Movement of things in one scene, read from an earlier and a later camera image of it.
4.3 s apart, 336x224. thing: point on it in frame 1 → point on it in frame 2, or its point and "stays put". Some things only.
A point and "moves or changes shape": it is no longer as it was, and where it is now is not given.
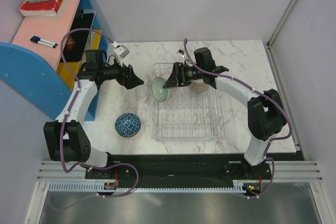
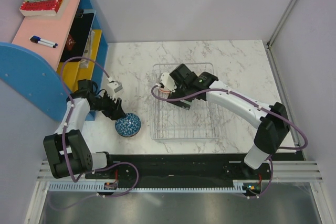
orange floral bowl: (165, 75) moves or changes shape
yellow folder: (74, 67) stays put
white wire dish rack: (186, 114) stays put
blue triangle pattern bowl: (127, 125) stays put
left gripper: (128, 78) → (111, 112)
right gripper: (175, 80) → (180, 104)
